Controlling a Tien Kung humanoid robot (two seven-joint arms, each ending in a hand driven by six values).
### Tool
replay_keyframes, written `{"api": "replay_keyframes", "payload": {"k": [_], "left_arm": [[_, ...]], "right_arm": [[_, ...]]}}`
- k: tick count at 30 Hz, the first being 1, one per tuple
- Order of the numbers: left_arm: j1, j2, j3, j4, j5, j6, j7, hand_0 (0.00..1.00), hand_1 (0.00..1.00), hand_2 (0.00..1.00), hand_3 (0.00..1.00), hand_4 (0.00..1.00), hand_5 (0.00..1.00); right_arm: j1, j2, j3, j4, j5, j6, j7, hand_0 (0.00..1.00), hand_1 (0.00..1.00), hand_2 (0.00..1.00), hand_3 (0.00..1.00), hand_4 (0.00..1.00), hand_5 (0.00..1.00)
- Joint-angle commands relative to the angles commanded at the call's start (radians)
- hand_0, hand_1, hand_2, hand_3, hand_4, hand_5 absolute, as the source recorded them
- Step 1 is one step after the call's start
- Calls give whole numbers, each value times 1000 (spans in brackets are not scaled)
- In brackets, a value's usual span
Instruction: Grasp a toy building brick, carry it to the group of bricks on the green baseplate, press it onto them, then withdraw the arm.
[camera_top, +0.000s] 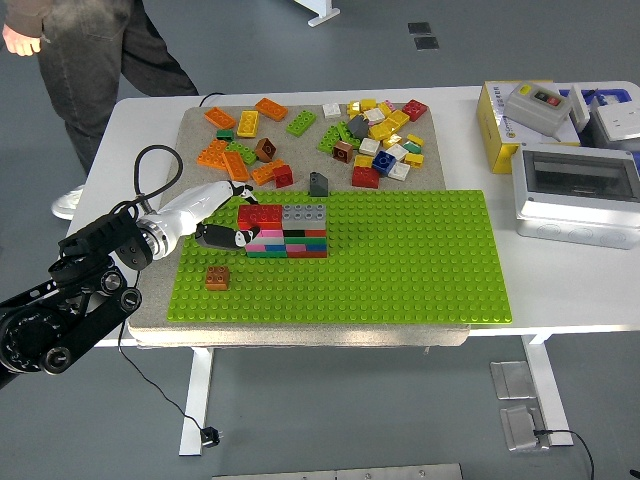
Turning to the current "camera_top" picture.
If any person's hand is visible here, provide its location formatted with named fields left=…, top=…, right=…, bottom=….
left=2, top=23, right=42, bottom=57

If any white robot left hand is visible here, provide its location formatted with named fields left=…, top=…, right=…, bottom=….
left=158, top=180, right=261, bottom=250

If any red long building brick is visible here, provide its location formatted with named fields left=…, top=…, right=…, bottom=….
left=237, top=203, right=284, bottom=231

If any orange long building brick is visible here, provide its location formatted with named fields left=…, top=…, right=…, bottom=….
left=222, top=150, right=251, bottom=183
left=250, top=159, right=285, bottom=187
left=196, top=138, right=230, bottom=170
left=203, top=106, right=237, bottom=130
left=254, top=97, right=290, bottom=122

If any lime green long brick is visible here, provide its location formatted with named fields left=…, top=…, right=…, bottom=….
left=285, top=109, right=318, bottom=137
left=224, top=141, right=258, bottom=165
left=337, top=121, right=362, bottom=149
left=317, top=124, right=344, bottom=155

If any yellow long building brick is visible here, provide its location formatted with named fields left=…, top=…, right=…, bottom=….
left=236, top=110, right=260, bottom=139

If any grey long building brick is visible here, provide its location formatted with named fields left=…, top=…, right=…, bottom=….
left=281, top=202, right=328, bottom=231

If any red thick building brick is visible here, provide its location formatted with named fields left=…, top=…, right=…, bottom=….
left=351, top=165, right=381, bottom=190

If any blue square building brick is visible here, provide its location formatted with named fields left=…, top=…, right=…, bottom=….
left=372, top=150, right=398, bottom=177

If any green studded baseplate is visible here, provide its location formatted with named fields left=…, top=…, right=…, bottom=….
left=166, top=188, right=514, bottom=325

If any person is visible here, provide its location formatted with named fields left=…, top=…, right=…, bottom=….
left=2, top=0, right=200, bottom=176

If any white table leg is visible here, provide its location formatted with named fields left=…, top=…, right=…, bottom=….
left=178, top=347, right=217, bottom=457
left=519, top=333, right=575, bottom=448

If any white furniture foot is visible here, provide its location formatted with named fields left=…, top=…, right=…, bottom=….
left=293, top=0, right=342, bottom=28

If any grey-brown mat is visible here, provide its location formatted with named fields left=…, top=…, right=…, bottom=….
left=127, top=102, right=471, bottom=350

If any yellow cardboard box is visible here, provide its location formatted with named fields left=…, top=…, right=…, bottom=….
left=475, top=80, right=581, bottom=175

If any long grey metal plate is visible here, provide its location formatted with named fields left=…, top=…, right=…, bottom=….
left=212, top=463, right=464, bottom=480

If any silver metal floor plate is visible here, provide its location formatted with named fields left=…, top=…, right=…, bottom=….
left=499, top=404, right=551, bottom=454
left=489, top=360, right=537, bottom=400

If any white distribution box clear lid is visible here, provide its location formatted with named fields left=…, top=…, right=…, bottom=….
left=511, top=142, right=640, bottom=250

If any white plastic part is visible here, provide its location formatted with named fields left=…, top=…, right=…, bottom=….
left=569, top=83, right=601, bottom=134

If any grey plastic box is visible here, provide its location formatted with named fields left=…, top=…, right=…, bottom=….
left=582, top=112, right=640, bottom=151

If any blue plastic bin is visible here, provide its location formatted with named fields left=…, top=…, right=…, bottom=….
left=558, top=87, right=640, bottom=109

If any multicolour stacked brick wall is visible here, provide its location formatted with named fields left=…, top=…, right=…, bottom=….
left=243, top=227, right=329, bottom=259

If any thin black power cord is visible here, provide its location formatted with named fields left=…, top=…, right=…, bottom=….
left=117, top=319, right=206, bottom=436

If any grey push-button switch box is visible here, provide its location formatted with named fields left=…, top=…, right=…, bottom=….
left=503, top=81, right=573, bottom=140

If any black cable with connector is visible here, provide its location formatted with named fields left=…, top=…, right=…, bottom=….
left=532, top=428, right=596, bottom=480

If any white wall socket panel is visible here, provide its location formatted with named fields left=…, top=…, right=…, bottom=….
left=592, top=103, right=640, bottom=143

